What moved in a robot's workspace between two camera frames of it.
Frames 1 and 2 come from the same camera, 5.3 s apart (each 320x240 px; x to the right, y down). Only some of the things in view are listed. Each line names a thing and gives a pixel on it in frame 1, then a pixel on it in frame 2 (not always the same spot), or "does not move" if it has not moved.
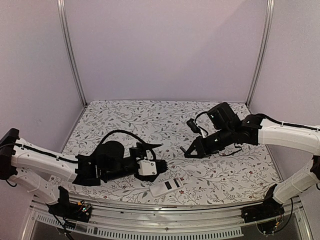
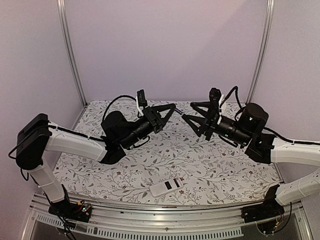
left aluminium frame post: [69, 50] does not move
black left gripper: [142, 153] to [157, 122]
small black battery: [182, 149] to [179, 111]
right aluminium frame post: [266, 45] does not move
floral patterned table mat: [228, 176] does not move
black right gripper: [200, 154] to [207, 124]
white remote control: [165, 187] does not move
